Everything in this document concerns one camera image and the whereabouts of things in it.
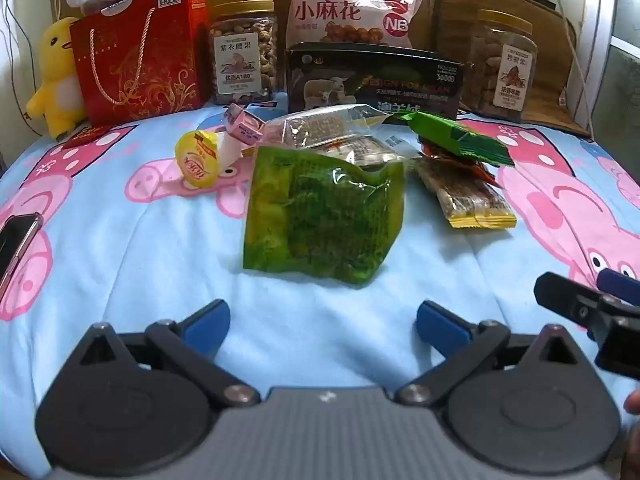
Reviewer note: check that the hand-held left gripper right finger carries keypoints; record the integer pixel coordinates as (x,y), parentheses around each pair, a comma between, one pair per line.
(440,322)

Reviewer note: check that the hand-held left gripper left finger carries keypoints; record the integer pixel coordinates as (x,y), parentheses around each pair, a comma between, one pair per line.
(205,325)

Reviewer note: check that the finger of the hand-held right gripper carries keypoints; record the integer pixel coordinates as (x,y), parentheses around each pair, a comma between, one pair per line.
(622,287)
(565,295)

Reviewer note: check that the large green snack packet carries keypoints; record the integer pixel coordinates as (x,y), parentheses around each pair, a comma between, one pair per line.
(320,215)

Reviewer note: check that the person's right hand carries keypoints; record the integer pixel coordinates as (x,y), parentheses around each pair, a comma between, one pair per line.
(634,402)

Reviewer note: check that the printed blanket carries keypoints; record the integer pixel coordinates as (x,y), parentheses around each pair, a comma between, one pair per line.
(125,260)

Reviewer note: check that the yellow lid jelly cup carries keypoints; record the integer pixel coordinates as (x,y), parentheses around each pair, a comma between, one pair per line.
(197,157)

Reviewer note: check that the red snack packet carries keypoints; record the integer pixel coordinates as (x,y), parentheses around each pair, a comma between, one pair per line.
(440,154)

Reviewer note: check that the small green snack packet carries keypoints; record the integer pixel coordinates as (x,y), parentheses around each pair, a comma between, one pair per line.
(460,137)

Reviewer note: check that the small pink milk carton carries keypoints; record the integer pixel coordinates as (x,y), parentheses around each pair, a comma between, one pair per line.
(245,127)

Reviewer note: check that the smartphone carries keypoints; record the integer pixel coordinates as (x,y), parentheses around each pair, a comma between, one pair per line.
(17,245)

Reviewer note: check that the small red card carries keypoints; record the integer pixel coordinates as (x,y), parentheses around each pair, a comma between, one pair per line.
(87,135)

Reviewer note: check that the clear snack packet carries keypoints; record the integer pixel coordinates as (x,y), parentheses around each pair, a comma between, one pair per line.
(325,127)

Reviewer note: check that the black cardboard box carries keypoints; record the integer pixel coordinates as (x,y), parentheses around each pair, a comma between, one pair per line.
(400,80)

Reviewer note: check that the clear jar of brown nuts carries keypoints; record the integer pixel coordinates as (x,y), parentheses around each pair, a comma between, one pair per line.
(490,60)

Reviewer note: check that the red gift bag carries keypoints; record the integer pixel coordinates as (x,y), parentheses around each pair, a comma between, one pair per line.
(165,60)

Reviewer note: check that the yellow lid cashew jar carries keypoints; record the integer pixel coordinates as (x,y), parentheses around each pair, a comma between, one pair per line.
(242,40)

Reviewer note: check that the yellow duck plush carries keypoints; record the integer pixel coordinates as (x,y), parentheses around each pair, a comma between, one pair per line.
(55,75)

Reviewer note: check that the pink white snack bag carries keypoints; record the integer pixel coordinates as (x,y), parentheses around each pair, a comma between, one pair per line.
(350,10)

